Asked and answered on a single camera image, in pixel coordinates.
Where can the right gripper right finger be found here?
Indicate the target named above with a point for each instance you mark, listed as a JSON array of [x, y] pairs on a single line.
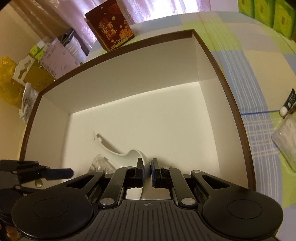
[[173, 180]]

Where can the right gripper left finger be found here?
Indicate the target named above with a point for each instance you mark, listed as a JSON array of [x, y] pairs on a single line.
[[123, 179]]

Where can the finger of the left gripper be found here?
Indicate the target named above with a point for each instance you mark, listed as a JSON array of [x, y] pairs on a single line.
[[21, 166], [32, 174]]

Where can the white plastic soup spoon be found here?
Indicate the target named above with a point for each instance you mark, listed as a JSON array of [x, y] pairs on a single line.
[[123, 160]]

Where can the cotton swab packet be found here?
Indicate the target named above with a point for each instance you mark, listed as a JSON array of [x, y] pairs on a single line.
[[102, 163]]

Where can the clear floss pick bag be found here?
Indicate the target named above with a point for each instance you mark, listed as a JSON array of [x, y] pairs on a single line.
[[284, 138]]

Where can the dark green snack pouch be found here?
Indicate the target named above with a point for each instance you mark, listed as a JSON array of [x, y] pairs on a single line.
[[290, 100]]

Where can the silver foil bag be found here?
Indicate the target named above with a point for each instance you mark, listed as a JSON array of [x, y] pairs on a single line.
[[28, 100]]

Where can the yellow plastic bag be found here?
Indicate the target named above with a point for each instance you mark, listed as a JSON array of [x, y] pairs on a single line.
[[11, 90]]

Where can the brown cardboard storage box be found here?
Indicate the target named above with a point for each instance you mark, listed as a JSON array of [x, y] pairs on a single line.
[[165, 96]]

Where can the white carved wood rack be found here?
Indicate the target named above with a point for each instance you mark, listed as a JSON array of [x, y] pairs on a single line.
[[22, 69]]

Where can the pale pink cardboard sheet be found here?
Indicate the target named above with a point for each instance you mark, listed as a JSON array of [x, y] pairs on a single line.
[[57, 60]]

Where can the checkered tablecloth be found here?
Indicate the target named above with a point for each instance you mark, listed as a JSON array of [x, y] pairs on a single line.
[[259, 65]]

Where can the red gift paper bag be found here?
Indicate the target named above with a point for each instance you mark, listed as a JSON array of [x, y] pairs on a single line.
[[109, 25]]

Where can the green tissue pack bundle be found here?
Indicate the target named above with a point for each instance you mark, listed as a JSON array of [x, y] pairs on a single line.
[[278, 15]]

